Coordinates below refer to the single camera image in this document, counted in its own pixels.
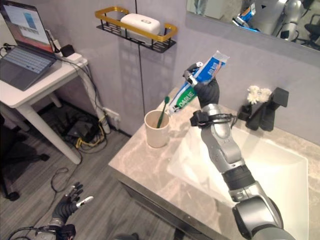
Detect black power adapter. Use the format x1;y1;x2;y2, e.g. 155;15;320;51
61;44;75;58

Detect black floor cable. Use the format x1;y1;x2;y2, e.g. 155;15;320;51
32;166;73;228

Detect white sink basin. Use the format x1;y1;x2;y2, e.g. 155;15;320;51
166;119;309;240

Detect blue green toothpaste tube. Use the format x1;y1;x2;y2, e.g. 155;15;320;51
167;50;230;116

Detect green toothbrush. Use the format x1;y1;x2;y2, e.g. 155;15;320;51
155;96;171;129

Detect marble sink counter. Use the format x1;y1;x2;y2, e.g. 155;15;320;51
108;86;320;240

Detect white soap box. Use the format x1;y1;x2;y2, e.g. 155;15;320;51
120;13;161;35

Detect white flowers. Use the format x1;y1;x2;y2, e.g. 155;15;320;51
246;85;273;105

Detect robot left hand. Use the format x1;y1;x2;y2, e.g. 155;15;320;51
51;182;95;224

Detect black device on floor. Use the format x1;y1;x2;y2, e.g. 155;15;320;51
65;112;100;141

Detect beige cup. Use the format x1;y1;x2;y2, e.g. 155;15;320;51
144;109;170;149

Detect yellow cable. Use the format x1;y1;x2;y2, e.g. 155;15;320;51
75;119;106;149

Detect black faucet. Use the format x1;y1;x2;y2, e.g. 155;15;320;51
245;87;290;131

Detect black office chair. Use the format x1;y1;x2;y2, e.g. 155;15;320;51
0;109;50;202

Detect grey laptop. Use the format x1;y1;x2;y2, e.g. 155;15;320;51
0;0;58;92

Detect gold black wall shelf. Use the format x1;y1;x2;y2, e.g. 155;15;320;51
94;6;179;54

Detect wall mirror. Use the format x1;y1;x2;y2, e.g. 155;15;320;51
185;0;320;53

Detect white desk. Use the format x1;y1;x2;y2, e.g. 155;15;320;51
0;56;89;165

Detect white power strip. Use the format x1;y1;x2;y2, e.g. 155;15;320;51
54;51;83;64

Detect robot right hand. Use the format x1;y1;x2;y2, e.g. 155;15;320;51
183;61;221;109

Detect black hanging cable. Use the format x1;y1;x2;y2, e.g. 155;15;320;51
134;0;147;116

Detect white wall socket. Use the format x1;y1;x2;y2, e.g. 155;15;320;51
102;107;121;131

